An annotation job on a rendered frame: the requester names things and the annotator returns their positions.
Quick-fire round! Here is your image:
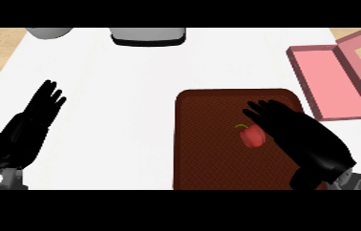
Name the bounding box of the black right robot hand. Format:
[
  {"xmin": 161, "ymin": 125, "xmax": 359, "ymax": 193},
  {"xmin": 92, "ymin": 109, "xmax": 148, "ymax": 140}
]
[{"xmin": 241, "ymin": 99, "xmax": 358, "ymax": 191}]

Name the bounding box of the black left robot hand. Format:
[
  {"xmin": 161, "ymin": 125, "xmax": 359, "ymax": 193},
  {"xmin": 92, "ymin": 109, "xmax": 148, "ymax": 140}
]
[{"xmin": 0, "ymin": 79, "xmax": 68, "ymax": 170}]

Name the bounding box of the red bell pepper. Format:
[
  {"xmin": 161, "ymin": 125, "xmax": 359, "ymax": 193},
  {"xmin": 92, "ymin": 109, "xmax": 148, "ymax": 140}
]
[{"xmin": 234, "ymin": 123, "xmax": 268, "ymax": 149}]

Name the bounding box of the brown woven tray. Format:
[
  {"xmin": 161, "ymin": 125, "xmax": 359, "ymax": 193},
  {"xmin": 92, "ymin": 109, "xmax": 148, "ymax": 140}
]
[{"xmin": 172, "ymin": 88, "xmax": 328, "ymax": 191}]

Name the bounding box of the pink cardboard box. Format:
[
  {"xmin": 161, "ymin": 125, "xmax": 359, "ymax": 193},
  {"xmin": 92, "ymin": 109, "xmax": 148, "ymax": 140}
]
[{"xmin": 285, "ymin": 30, "xmax": 361, "ymax": 122}]

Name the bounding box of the grey rounded appliance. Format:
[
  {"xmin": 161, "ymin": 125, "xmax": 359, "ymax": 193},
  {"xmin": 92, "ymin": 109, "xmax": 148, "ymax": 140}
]
[{"xmin": 25, "ymin": 28, "xmax": 75, "ymax": 40}]

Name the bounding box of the grey appliance with black base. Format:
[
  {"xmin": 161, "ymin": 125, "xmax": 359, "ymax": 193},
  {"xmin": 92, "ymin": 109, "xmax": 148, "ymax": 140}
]
[{"xmin": 108, "ymin": 28, "xmax": 188, "ymax": 48}]

